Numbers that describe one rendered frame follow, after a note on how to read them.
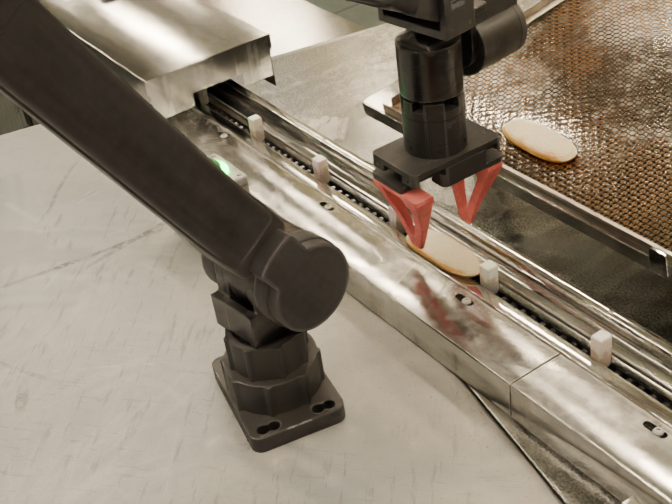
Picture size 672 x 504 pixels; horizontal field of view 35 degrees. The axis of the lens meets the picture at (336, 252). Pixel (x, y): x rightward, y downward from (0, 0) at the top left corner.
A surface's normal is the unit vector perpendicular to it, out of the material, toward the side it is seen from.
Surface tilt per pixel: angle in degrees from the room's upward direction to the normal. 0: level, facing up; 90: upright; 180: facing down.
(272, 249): 31
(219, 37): 0
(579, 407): 0
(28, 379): 0
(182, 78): 90
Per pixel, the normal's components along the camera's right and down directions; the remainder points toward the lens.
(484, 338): -0.12, -0.81
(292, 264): 0.67, 0.36
